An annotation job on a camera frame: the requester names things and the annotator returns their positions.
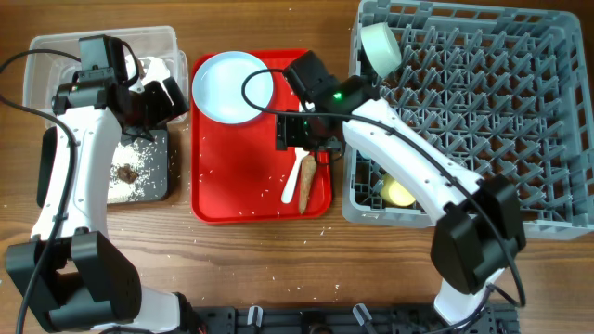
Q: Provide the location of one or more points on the large light blue plate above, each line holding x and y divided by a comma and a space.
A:
216, 87

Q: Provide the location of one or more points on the white napkin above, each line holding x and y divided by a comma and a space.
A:
153, 69

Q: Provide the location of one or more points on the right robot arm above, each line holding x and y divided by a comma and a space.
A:
478, 222

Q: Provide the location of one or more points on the brown food scrap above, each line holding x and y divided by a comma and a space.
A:
126, 174

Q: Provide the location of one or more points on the yellow plastic cup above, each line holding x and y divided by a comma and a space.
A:
394, 193

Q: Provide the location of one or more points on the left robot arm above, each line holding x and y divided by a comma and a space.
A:
70, 276

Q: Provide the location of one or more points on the grey dishwasher rack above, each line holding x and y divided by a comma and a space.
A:
499, 90

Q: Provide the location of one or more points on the black plastic tray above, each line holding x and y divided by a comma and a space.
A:
159, 187

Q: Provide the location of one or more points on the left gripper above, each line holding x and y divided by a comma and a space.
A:
134, 130

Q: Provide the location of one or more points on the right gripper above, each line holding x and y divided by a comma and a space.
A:
286, 133

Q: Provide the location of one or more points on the clear plastic bin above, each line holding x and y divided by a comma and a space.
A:
45, 73

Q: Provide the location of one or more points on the green bowl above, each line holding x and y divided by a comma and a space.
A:
381, 48

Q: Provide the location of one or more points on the red serving tray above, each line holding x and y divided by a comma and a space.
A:
237, 175

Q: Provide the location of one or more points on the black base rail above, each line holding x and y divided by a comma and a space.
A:
496, 318

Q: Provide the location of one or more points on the brown carrot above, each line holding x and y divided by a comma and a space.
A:
308, 171

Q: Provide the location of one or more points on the pile of white rice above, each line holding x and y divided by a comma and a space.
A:
138, 155

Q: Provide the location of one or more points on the white plastic spoon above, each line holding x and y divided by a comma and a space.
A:
288, 191

